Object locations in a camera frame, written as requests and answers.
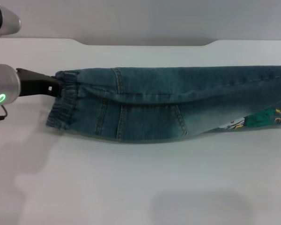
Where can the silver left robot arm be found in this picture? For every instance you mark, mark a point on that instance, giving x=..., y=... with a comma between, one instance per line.
x=4, y=86

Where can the blue denim shorts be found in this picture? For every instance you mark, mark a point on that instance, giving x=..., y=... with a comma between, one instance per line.
x=166, y=103

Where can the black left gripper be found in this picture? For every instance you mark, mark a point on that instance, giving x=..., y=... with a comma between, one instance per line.
x=34, y=83

